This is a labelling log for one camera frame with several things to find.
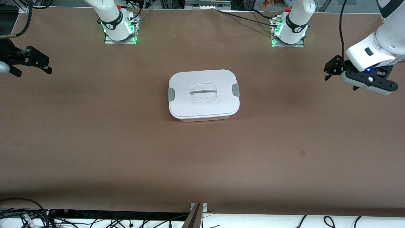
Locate short black table cable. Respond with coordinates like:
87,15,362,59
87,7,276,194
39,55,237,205
250,9,279,20

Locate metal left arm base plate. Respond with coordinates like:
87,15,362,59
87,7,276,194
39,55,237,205
271,16,305,48

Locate aluminium background frame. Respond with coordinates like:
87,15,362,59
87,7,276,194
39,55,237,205
160,0,253,10

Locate colourful background figure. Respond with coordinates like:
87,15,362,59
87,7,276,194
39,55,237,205
261,0,286,9

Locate brown support beam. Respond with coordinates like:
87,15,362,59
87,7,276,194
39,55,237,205
182,203,203,228

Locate long black table cable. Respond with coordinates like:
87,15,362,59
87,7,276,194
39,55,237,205
217,9,275,27

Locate metal table edge bracket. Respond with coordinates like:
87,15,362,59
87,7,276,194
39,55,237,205
189,203,208,219

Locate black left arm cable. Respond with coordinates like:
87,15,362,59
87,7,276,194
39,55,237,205
339,0,349,62

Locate pink translucent plastic box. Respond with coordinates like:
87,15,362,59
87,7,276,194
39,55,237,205
178,115,232,123

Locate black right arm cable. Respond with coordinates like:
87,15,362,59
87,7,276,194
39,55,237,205
0,0,34,39

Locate white box lid grey clips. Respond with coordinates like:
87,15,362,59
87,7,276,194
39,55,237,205
167,69,240,119

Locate brown paper table cover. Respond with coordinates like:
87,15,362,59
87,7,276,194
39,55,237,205
0,6,405,218

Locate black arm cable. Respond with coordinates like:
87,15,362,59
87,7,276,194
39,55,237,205
339,0,349,62
0,0,34,39

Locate black cable tangle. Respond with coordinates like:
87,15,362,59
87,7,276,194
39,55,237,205
0,198,190,228

